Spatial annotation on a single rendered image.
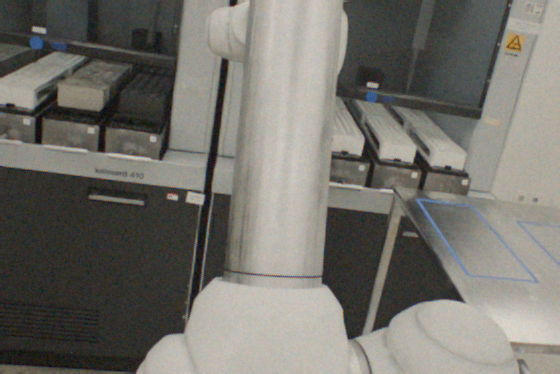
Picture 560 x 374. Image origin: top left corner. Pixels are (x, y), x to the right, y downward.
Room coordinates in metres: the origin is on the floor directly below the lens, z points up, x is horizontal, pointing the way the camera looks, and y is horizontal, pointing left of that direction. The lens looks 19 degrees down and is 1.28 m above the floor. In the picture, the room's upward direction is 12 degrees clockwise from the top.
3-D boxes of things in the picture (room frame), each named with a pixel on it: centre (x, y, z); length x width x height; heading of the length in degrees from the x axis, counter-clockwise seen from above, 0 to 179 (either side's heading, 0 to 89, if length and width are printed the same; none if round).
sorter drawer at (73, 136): (1.64, 0.74, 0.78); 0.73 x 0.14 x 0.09; 12
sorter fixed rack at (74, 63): (1.79, 0.93, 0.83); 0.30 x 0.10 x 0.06; 12
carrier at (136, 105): (1.44, 0.54, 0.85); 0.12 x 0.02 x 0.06; 102
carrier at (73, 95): (1.41, 0.69, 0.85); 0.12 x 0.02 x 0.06; 103
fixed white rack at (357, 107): (1.99, -0.06, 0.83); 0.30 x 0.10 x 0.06; 12
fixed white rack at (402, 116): (2.02, -0.21, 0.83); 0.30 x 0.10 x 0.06; 12
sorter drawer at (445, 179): (1.85, -0.25, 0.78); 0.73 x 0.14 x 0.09; 12
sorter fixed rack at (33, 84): (1.48, 0.86, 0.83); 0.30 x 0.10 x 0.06; 12
